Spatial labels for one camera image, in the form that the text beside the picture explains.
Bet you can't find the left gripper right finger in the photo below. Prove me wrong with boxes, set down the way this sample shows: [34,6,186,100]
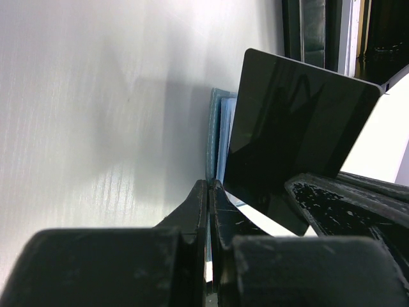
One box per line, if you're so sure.
[213,181,408,306]

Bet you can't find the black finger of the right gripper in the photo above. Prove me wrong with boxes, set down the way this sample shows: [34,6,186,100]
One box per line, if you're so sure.
[284,173,408,256]
[337,172,409,202]

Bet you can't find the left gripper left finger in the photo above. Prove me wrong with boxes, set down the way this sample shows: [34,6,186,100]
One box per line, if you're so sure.
[1,180,208,306]

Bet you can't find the black card tray box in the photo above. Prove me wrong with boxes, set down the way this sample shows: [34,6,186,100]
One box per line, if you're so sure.
[282,1,408,91]

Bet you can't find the blue leather card holder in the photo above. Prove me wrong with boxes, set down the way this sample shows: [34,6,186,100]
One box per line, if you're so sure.
[204,88,239,282]

